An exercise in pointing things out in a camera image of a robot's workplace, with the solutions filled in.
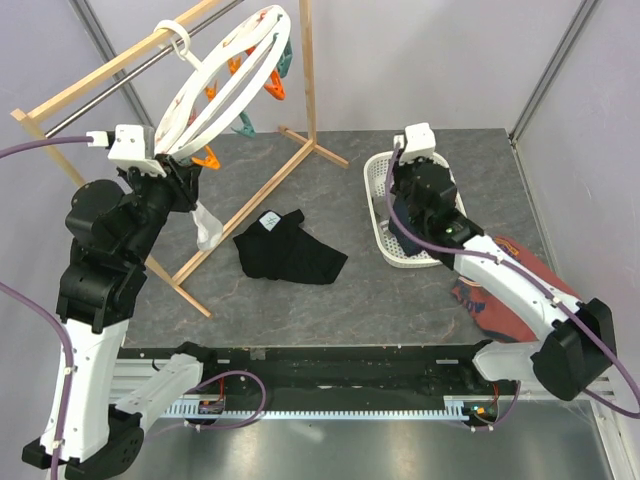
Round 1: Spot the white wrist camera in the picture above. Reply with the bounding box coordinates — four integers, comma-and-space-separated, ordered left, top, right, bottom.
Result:
86, 124, 166, 177
393, 122, 436, 165

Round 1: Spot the wooden drying rack frame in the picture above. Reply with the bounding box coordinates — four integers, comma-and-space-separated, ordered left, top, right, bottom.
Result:
11, 1, 349, 318

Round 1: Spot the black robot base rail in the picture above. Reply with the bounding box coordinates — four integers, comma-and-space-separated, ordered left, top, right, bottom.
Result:
124, 340, 519, 406

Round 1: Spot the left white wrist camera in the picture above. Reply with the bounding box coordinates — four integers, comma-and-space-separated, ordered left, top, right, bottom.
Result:
86, 124, 166, 177

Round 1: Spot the metal rack rod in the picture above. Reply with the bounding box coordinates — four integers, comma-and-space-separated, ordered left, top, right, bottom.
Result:
45, 1, 242, 138

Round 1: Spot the white round clip hanger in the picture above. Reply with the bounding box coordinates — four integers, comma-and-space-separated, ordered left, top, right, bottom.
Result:
154, 5, 291, 161

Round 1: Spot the black folded garment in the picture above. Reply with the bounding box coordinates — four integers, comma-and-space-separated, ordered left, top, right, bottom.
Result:
233, 209, 348, 285

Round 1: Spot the dark navy sock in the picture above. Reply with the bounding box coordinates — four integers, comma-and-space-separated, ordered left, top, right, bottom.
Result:
389, 198, 423, 257

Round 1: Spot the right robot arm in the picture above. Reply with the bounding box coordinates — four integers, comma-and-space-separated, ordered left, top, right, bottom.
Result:
385, 157, 616, 401

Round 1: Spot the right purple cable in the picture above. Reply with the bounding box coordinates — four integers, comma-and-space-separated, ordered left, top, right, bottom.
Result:
384, 144, 640, 420

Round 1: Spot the red printed t-shirt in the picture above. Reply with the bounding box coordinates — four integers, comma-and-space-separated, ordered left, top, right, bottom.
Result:
451, 235, 578, 343

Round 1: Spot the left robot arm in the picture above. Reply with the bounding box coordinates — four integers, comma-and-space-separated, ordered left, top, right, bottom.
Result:
22, 155, 220, 479

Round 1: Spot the purple cable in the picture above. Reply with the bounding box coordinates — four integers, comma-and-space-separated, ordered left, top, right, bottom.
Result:
0, 133, 99, 480
384, 144, 640, 420

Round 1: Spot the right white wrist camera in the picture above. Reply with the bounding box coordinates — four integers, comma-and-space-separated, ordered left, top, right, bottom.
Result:
393, 122, 436, 165

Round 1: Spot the white perforated laundry basket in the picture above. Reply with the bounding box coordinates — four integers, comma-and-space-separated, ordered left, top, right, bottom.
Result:
363, 151, 441, 269

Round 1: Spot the white slotted cable duct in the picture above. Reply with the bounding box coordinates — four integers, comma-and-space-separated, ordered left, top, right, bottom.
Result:
160, 397, 483, 421

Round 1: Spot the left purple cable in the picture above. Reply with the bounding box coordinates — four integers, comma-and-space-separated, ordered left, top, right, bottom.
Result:
0, 133, 99, 480

